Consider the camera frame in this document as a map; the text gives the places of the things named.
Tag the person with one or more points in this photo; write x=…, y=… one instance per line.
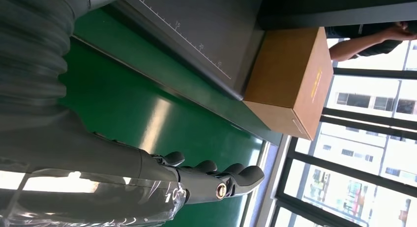
x=368, y=33

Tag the dark window frame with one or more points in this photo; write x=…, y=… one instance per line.
x=358, y=117

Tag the pale building outside window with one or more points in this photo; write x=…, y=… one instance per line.
x=358, y=150

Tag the black inbound scanner machine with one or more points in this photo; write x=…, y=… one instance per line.
x=195, y=23

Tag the green conveyor belt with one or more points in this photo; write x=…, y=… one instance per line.
x=130, y=105

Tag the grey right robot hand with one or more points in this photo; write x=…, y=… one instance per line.
x=81, y=160

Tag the brown cardboard box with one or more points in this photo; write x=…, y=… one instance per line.
x=283, y=69

